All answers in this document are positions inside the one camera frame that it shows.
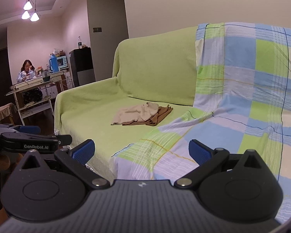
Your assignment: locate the beige garment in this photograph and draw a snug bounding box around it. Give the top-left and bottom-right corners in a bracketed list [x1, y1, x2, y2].
[111, 102, 159, 125]

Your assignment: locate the operator left hand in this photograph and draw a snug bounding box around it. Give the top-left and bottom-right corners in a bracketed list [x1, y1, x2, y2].
[0, 154, 23, 172]

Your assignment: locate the cluttered white table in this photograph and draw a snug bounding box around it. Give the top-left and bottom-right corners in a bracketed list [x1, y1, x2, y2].
[6, 70, 68, 125]

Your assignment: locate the seated woman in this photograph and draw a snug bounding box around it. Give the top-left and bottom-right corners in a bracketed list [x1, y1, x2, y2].
[17, 59, 36, 83]

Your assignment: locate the brown garment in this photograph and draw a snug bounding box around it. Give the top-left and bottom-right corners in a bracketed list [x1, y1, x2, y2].
[122, 105, 173, 126]

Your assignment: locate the blue thermos jug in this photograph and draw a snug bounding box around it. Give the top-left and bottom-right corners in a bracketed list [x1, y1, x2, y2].
[49, 54, 59, 73]

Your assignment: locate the black refrigerator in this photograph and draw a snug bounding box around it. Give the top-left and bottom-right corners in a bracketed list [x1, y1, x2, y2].
[69, 47, 95, 87]

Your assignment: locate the plaid blue green sheet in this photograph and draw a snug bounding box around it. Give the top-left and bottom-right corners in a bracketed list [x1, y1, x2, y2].
[110, 22, 291, 223]

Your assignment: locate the microwave oven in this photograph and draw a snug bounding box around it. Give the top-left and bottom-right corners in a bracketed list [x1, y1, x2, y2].
[57, 56, 68, 70]

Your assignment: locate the bottle on refrigerator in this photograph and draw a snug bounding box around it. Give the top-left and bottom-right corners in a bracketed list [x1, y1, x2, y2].
[78, 36, 82, 48]

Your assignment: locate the ceiling pendant lamp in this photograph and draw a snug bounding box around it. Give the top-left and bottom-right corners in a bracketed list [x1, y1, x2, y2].
[21, 0, 40, 22]

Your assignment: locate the wall switch plate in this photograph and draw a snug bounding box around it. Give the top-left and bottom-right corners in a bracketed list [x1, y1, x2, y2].
[93, 27, 102, 33]

